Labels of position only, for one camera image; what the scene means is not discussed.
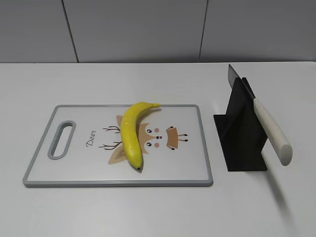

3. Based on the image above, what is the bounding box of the yellow plastic banana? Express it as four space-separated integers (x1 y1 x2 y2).
120 102 161 171

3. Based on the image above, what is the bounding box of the white-handled kitchen knife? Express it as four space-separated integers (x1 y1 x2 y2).
228 64 293 167

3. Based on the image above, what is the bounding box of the black knife stand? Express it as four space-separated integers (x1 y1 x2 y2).
214 78 267 171

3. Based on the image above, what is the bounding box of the grey-rimmed deer cutting board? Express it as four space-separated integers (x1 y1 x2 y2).
23 104 213 187

